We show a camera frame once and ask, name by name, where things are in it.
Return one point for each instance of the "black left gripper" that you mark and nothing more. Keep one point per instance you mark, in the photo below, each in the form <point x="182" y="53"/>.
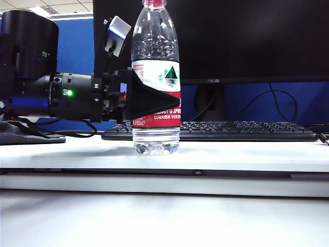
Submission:
<point x="113" y="100"/>

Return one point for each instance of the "clear plastic water bottle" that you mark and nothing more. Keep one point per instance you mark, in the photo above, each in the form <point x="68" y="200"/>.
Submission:
<point x="155" y="38"/>

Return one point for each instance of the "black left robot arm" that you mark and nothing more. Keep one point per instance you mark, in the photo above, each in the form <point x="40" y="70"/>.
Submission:
<point x="28" y="41"/>

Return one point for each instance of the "black monitor stand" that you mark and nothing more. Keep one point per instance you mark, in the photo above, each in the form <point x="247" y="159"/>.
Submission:
<point x="209" y="103"/>

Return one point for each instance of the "white foam board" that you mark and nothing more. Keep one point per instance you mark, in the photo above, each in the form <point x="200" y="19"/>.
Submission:
<point x="205" y="157"/>

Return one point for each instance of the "black computer keyboard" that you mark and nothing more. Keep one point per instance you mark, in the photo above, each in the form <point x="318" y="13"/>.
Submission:
<point x="244" y="130"/>

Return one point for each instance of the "black computer monitor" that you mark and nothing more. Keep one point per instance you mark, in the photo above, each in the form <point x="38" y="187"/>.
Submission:
<point x="257" y="38"/>

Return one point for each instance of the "dark grey cloth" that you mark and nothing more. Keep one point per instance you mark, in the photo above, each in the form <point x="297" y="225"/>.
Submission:
<point x="20" y="137"/>

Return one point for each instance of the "ceiling light panel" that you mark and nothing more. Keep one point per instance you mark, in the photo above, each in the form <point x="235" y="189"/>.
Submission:
<point x="41" y="11"/>

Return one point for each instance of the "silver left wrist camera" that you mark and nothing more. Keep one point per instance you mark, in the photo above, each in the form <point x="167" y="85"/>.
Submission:
<point x="118" y="33"/>

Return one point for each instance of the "silver partition frame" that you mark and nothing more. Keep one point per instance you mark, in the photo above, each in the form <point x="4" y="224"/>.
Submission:
<point x="74" y="16"/>

